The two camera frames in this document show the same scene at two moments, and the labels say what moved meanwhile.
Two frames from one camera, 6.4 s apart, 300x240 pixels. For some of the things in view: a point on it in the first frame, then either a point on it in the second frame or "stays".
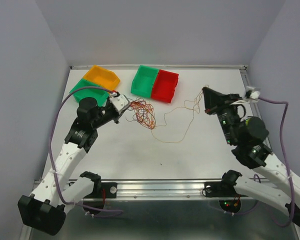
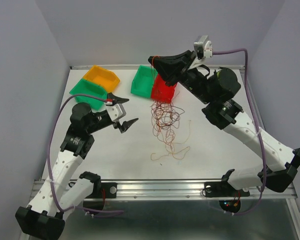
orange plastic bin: x=103 y=77 stays
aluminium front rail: x=161 y=189 stays
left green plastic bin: x=100 y=95 stays
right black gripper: x=220 y=101 to x=173 y=68
